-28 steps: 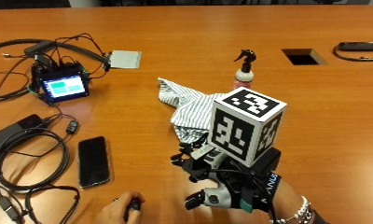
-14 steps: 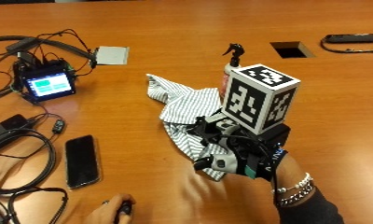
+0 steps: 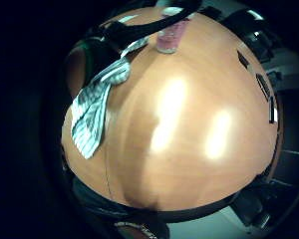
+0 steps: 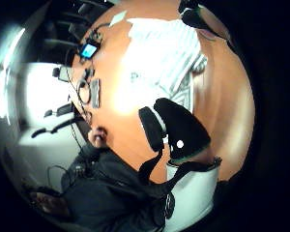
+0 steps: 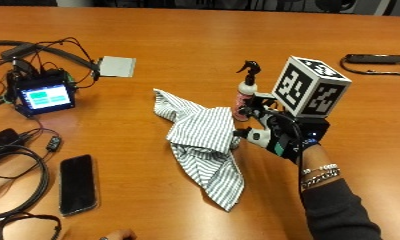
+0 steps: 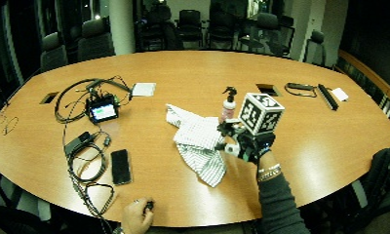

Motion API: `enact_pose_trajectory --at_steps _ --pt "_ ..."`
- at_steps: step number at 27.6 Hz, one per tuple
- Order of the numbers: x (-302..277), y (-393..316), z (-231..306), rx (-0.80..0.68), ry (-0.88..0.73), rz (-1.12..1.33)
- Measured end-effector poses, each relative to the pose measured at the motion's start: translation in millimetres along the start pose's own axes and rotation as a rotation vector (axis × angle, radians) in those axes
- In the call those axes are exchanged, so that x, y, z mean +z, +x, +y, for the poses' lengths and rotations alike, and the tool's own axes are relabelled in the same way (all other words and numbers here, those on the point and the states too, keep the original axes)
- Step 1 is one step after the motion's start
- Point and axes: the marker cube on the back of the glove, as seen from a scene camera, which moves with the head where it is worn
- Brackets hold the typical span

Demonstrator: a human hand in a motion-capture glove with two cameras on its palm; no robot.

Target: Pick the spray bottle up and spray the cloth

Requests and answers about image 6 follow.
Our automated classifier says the white marker cube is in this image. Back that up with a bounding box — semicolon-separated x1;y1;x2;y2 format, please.
237;92;288;137

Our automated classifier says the black looped cable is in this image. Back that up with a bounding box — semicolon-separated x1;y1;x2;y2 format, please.
54;74;135;125

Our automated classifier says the beaded bracelet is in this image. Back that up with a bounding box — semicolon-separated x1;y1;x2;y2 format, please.
256;163;284;183

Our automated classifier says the black smartphone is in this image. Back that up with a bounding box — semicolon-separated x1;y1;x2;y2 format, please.
110;148;135;186

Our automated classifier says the table cable hatch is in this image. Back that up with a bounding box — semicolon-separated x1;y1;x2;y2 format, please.
38;91;62;105

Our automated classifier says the white pillar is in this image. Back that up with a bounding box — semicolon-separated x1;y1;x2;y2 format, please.
107;0;137;57

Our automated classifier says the long black bar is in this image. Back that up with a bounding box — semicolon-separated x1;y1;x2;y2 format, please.
317;83;341;112

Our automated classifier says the pink spray bottle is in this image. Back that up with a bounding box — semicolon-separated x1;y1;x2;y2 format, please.
220;86;240;125

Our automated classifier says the grey office chair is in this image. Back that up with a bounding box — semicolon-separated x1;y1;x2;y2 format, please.
242;12;297;58
76;17;116;62
304;29;329;67
38;31;70;72

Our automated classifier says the black device with screen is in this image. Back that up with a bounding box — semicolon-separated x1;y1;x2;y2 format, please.
84;94;121;125

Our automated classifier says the black adapter cable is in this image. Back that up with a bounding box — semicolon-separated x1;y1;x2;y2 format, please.
62;122;119;228

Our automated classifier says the thin black wire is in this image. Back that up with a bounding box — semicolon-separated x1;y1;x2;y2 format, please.
0;108;22;137

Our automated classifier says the small white card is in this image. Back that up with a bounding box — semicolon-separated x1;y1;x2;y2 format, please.
330;87;351;102

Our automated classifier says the black power adapter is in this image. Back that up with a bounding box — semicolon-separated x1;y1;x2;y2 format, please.
63;131;98;156

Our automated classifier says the white paper card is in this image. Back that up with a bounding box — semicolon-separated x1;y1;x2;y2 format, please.
131;82;157;98

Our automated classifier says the black office chair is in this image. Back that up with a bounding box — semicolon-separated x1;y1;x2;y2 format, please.
207;9;242;52
0;162;54;234
139;3;181;52
176;9;205;50
333;142;390;234

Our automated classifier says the white striped cloth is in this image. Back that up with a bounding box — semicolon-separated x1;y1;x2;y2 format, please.
164;103;230;189

